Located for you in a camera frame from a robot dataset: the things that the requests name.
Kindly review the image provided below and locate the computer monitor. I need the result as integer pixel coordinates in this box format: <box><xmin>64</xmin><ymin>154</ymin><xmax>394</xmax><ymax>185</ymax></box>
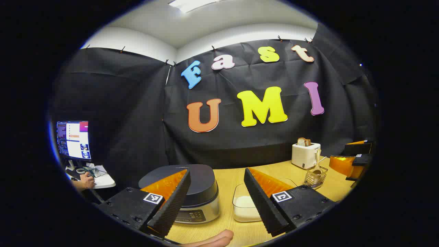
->
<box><xmin>56</xmin><ymin>120</ymin><xmax>92</xmax><ymax>162</ymax></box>

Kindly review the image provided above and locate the clear plastic container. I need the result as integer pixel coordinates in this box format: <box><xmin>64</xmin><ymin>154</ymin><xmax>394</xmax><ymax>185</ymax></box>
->
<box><xmin>233</xmin><ymin>178</ymin><xmax>298</xmax><ymax>222</ymax></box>

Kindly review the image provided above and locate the wooden spoon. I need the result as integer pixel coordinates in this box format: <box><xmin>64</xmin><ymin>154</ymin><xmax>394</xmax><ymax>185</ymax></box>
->
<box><xmin>312</xmin><ymin>148</ymin><xmax>323</xmax><ymax>175</ymax></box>

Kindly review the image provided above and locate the white side table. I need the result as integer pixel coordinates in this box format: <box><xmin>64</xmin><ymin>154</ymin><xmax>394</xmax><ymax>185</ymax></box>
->
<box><xmin>65</xmin><ymin>165</ymin><xmax>116</xmax><ymax>189</ymax></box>

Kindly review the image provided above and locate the white rice heap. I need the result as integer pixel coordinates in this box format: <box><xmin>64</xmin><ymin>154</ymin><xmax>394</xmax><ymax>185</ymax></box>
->
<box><xmin>234</xmin><ymin>196</ymin><xmax>263</xmax><ymax>222</ymax></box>

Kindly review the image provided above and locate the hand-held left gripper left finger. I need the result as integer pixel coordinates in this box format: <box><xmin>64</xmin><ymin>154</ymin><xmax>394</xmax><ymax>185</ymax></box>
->
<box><xmin>92</xmin><ymin>169</ymin><xmax>192</xmax><ymax>239</ymax></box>

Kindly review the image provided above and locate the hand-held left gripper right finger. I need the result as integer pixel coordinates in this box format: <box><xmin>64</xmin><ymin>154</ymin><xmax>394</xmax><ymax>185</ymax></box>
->
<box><xmin>244</xmin><ymin>167</ymin><xmax>338</xmax><ymax>238</ymax></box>

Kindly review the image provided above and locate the black silver rice cooker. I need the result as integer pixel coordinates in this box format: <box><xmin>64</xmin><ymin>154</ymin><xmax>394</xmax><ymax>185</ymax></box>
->
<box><xmin>138</xmin><ymin>164</ymin><xmax>220</xmax><ymax>224</ymax></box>

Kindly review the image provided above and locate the white toaster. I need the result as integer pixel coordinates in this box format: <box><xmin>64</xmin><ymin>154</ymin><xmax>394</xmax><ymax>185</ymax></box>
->
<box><xmin>291</xmin><ymin>142</ymin><xmax>321</xmax><ymax>169</ymax></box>

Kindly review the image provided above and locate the ceiling light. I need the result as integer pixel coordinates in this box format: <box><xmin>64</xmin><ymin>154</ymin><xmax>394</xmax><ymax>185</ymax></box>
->
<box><xmin>168</xmin><ymin>0</ymin><xmax>220</xmax><ymax>13</ymax></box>

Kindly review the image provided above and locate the metal wire chopstick holder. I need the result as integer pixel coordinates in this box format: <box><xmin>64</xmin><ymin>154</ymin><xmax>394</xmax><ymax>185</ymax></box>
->
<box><xmin>304</xmin><ymin>166</ymin><xmax>328</xmax><ymax>190</ymax></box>

